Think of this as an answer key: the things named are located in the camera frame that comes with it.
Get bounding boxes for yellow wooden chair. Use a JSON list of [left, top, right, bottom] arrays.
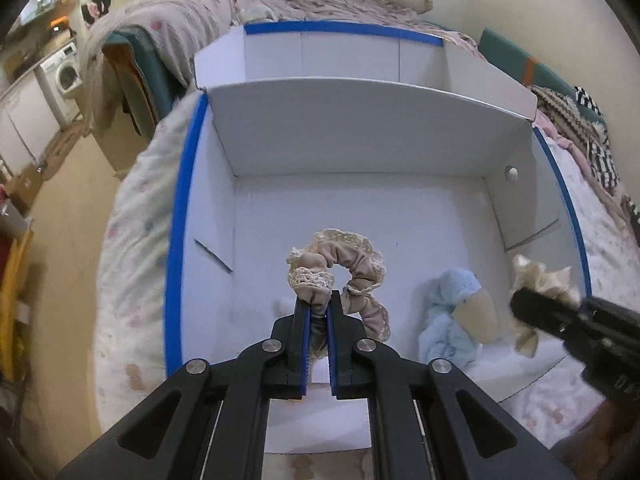
[[0, 227, 37, 383]]

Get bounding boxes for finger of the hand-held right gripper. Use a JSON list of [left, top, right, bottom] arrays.
[[582, 297, 640, 331], [510, 287, 584, 344]]

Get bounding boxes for blue and white cardboard box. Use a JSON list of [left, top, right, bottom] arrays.
[[164, 20, 594, 455]]

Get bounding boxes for light blue plush toy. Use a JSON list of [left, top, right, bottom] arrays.
[[417, 267, 504, 367]]

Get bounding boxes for clothes hanging on wall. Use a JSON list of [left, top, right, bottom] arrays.
[[81, 0, 115, 25]]

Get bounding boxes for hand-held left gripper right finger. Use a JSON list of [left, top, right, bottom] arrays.
[[327, 290, 577, 480]]

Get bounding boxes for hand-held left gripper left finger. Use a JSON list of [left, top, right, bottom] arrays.
[[56, 299, 309, 480]]

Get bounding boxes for cream fabric scrunchie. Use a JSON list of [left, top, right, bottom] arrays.
[[509, 253, 582, 359]]

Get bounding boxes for dotted grey quilt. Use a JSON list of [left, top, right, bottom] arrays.
[[81, 0, 283, 133]]

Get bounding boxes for white kitchen cabinets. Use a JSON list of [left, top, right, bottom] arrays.
[[0, 67, 62, 177]]

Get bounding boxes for brown door mat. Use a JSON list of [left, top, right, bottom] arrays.
[[36, 119, 92, 182]]

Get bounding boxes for beige lace-trimmed scrunchie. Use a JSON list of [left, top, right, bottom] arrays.
[[286, 228, 392, 364]]

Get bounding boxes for white washing machine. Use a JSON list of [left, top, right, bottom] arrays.
[[39, 41, 85, 127]]

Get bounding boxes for bed with printed sheet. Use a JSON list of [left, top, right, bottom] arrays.
[[94, 27, 640, 480]]

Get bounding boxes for teal headboard with orange stripe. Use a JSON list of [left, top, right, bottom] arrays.
[[476, 27, 607, 122]]

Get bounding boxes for crocheted patterned blanket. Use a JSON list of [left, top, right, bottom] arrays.
[[529, 86, 607, 147]]

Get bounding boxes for black and white striped cloth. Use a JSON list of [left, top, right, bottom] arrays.
[[571, 85, 622, 197]]

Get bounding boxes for teal bed footboard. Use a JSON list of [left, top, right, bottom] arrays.
[[101, 26, 187, 138]]

